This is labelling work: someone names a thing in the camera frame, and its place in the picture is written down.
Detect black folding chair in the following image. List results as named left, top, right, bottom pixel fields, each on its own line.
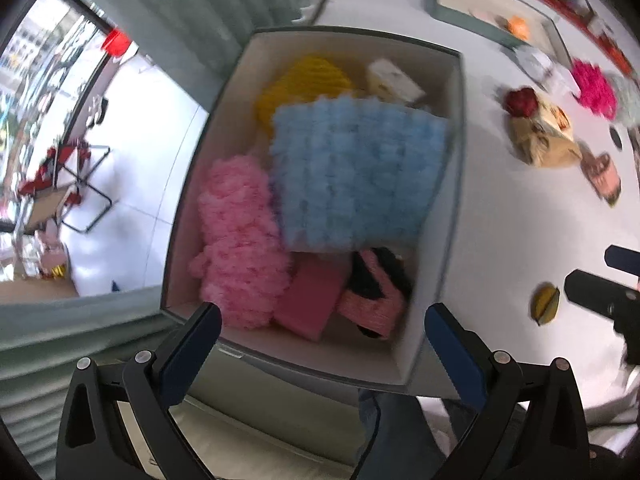
left=20, top=142, right=121, bottom=235

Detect pink fluffy cloth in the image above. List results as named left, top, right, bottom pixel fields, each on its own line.
left=190, top=155, right=293, bottom=331

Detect yellow foam net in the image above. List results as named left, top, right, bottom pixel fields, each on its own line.
left=254, top=55, right=357, bottom=136

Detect person's blue jeans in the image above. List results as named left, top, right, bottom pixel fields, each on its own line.
left=357, top=392, right=476, bottom=480

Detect orange fabric flower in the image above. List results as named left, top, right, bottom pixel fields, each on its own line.
left=506, top=16, right=531, bottom=41

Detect pale green fluffy cloth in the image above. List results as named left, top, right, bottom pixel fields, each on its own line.
left=607, top=74, right=640, bottom=128

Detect red striped fabric band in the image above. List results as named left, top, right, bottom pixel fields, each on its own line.
left=337, top=249, right=408, bottom=342

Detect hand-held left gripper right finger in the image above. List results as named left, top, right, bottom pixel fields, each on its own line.
left=424, top=302, right=591, bottom=480

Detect magenta fluffy cloth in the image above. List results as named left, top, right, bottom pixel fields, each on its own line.
left=570, top=59, right=618, bottom=121

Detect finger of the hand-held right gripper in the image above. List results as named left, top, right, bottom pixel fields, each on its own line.
left=564, top=269, right=640, bottom=322
left=604, top=244, right=640, bottom=277

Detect red fabric rose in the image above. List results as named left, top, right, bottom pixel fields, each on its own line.
left=504, top=87, right=541, bottom=118

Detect cream tissue packet red print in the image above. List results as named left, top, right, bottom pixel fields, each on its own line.
left=530, top=92, right=575, bottom=141

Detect red bucket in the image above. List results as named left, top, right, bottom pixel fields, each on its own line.
left=102, top=29, right=132, bottom=57

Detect brown bear cloth pouch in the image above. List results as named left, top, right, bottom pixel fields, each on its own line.
left=509, top=115, right=584, bottom=169

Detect yellow round pad with clip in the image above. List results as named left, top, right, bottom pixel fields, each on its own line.
left=531, top=282, right=561, bottom=326

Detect light blue fluffy cloth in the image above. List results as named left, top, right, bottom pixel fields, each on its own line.
left=269, top=97, right=449, bottom=253

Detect pink sponge block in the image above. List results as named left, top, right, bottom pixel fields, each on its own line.
left=272, top=255, right=353, bottom=343

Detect shallow grey storage box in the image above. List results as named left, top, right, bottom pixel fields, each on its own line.
left=432, top=0, right=573, bottom=68

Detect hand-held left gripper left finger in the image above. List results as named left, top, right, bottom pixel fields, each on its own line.
left=55, top=301, right=223, bottom=480

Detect deep grey storage box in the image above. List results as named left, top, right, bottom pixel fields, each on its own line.
left=160, top=27, right=468, bottom=396

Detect white fluffy cloth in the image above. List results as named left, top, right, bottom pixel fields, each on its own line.
left=515, top=47, right=583, bottom=93

